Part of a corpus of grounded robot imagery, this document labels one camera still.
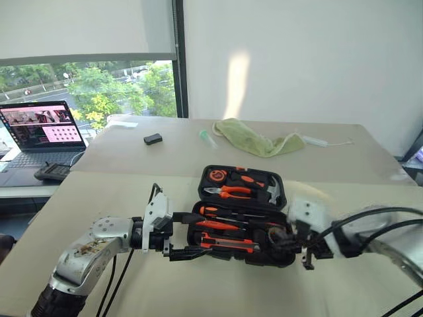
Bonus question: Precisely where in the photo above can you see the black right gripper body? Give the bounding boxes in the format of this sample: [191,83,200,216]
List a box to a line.
[291,220,335,271]

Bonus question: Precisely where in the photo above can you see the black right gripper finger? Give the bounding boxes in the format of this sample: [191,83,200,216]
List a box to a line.
[273,242,302,256]
[269,230,295,244]

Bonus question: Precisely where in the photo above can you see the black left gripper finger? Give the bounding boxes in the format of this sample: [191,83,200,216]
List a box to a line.
[171,211,208,225]
[169,247,213,263]

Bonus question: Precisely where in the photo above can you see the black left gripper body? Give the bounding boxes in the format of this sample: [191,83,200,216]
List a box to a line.
[148,224,175,256]

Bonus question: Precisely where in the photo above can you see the black electrical tape roll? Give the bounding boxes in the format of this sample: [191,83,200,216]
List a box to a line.
[266,226,286,246]

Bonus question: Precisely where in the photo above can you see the long orange black screwdriver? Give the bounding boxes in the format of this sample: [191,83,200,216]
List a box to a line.
[198,205,266,219]
[206,215,249,226]

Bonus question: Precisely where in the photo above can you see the orange test pen screwdriver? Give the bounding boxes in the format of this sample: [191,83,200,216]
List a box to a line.
[195,220,241,232]

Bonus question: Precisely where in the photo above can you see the orange black utility knife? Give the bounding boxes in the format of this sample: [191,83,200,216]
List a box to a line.
[199,231,260,255]

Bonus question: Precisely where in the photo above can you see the black tool case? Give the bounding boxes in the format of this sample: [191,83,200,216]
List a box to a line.
[186,164,297,269]

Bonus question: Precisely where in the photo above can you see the silver claw hammer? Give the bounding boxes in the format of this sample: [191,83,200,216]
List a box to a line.
[260,176,284,205]

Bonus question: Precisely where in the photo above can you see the orange black tape measure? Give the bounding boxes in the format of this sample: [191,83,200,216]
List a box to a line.
[207,168,227,183]

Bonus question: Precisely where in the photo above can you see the short orange black screwdriver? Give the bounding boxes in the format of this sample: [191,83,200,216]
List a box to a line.
[229,171,266,190]

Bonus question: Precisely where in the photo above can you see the green-capped small bottle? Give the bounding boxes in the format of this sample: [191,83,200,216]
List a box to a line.
[198,129,218,150]

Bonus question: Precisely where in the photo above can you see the small black box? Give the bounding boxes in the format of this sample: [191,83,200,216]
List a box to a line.
[143,132,164,146]

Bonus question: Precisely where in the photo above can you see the green towel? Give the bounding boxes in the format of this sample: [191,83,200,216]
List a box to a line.
[212,118,307,159]

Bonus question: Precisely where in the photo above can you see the black calculator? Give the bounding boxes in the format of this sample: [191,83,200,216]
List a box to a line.
[33,162,71,182]

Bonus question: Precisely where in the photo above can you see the white side desk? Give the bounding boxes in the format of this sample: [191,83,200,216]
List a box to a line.
[0,145,85,199]

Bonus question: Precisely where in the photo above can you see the open grey laptop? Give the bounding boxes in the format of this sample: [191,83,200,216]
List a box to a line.
[0,100,88,188]

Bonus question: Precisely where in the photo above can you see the white roller blind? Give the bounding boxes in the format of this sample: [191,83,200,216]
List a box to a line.
[0,0,178,67]

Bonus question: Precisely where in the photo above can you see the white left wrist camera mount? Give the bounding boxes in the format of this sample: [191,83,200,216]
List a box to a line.
[141,193,174,254]

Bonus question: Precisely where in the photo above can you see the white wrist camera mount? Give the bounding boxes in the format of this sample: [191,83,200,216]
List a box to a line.
[286,197,344,257]
[141,193,174,254]

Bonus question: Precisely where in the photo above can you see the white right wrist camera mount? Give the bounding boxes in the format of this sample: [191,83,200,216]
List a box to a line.
[286,197,344,257]

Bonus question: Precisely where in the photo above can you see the orange handled pliers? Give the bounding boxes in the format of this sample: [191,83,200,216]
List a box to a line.
[202,185,253,200]

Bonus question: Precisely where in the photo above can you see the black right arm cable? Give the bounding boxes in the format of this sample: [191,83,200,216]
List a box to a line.
[316,206,423,317]

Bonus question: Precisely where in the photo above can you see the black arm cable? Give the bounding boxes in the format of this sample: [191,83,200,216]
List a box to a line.
[316,206,423,317]
[95,182,165,317]

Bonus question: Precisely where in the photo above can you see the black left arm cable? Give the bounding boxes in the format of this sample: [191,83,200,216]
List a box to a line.
[95,182,165,317]

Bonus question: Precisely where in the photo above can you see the white adapter with cable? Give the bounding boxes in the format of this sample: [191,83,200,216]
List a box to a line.
[301,135,356,149]

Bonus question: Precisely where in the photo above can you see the black window frame post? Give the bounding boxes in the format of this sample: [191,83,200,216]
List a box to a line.
[171,0,190,118]

